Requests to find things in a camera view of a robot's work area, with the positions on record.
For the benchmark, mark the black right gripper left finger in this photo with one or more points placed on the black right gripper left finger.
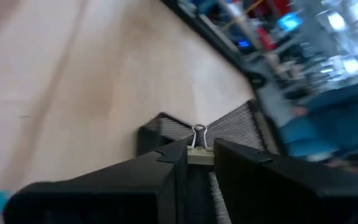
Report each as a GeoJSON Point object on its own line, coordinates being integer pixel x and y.
{"type": "Point", "coordinates": [104, 199]}

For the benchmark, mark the yellow-green binder clip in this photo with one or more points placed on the yellow-green binder clip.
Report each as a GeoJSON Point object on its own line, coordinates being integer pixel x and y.
{"type": "Point", "coordinates": [200, 157]}

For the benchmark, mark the black mesh desk organizer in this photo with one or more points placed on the black mesh desk organizer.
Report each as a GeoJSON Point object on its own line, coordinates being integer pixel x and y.
{"type": "Point", "coordinates": [235, 124]}

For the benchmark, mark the person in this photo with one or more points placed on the person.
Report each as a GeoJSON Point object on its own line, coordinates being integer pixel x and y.
{"type": "Point", "coordinates": [337, 124]}

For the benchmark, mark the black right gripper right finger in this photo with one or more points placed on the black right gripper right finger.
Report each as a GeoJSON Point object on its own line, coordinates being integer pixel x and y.
{"type": "Point", "coordinates": [291, 202]}

